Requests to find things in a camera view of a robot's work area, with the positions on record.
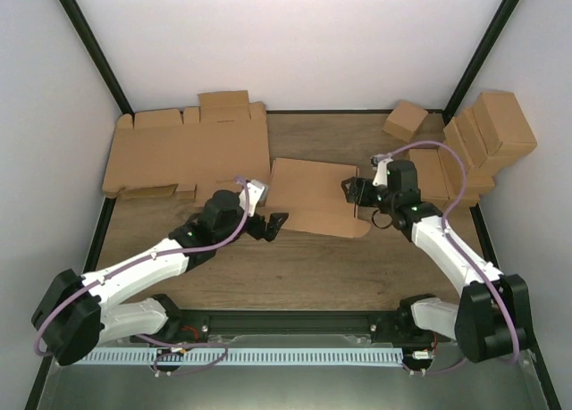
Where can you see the large folded cardboard box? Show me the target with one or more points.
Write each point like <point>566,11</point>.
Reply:
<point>503,126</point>

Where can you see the row of folded boxes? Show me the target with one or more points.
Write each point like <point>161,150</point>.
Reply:
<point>459,166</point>

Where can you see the small folded cardboard box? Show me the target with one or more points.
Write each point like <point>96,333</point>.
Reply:
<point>404,120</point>

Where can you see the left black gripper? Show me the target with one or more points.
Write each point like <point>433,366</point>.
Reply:
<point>273,228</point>

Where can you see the folded box on table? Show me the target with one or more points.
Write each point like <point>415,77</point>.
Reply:
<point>429,176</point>

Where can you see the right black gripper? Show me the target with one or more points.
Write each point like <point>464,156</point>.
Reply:
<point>356,184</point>

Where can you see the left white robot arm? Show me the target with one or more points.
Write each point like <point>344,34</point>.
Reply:
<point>81,312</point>

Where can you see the left black frame post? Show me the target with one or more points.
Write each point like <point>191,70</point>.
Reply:
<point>81,26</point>

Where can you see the stack of flat cardboard blanks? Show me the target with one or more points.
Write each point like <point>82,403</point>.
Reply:
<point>189,153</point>

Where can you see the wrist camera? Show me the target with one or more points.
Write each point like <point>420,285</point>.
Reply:
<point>380,165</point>
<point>252,195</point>

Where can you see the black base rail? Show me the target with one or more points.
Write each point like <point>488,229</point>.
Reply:
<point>200,325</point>

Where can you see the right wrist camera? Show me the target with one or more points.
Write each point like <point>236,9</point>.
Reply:
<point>380,165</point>

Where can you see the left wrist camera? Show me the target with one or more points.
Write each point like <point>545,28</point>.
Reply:
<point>252,195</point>

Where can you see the black frame post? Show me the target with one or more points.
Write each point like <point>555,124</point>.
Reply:
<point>81,26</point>
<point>493,31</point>

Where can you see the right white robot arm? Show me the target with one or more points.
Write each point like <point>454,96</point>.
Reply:
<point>493,316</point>

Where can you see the light blue slotted cable duct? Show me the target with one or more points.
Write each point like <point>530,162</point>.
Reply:
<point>359,356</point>

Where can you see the right black frame post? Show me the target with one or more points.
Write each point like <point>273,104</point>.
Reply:
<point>493,31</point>

